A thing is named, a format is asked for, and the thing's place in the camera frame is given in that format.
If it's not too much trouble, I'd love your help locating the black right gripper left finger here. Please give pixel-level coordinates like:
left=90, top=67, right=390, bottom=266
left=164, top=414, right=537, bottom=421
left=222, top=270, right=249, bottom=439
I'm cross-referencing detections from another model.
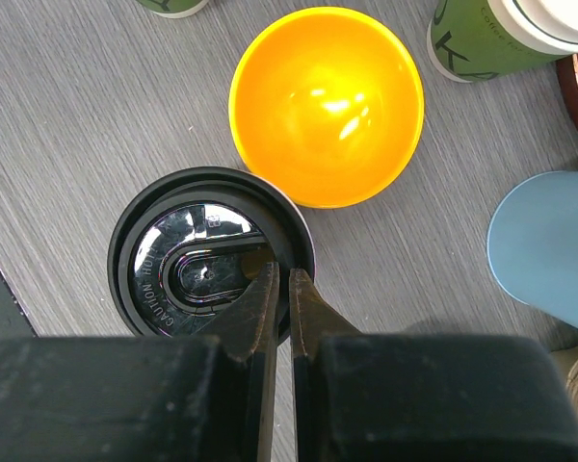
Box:
left=0, top=264, right=279, bottom=461

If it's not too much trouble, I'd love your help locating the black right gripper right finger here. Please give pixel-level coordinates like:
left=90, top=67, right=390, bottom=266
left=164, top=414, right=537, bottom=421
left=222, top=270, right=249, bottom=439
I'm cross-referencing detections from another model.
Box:
left=289, top=269, right=578, bottom=461

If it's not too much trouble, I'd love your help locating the black plastic coffee lid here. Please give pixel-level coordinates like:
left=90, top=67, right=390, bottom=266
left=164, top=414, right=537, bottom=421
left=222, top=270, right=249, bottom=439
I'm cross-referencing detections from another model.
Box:
left=107, top=167, right=316, bottom=341

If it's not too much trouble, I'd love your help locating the stack of green paper cups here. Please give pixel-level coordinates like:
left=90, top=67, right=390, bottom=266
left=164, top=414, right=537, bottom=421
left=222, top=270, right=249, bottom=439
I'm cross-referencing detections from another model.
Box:
left=427, top=0, right=578, bottom=83

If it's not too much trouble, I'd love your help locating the light blue cup holder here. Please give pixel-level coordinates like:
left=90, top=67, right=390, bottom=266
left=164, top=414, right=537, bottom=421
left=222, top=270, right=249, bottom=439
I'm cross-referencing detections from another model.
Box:
left=486, top=171, right=578, bottom=328

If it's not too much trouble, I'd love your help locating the orange bowl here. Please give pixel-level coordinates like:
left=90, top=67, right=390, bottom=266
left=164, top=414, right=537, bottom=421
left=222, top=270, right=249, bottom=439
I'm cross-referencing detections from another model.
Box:
left=228, top=7, right=425, bottom=209

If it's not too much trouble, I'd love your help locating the green paper cup open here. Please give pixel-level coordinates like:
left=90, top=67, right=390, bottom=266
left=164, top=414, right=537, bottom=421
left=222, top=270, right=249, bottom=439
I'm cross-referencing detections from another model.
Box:
left=138, top=0, right=208, bottom=19

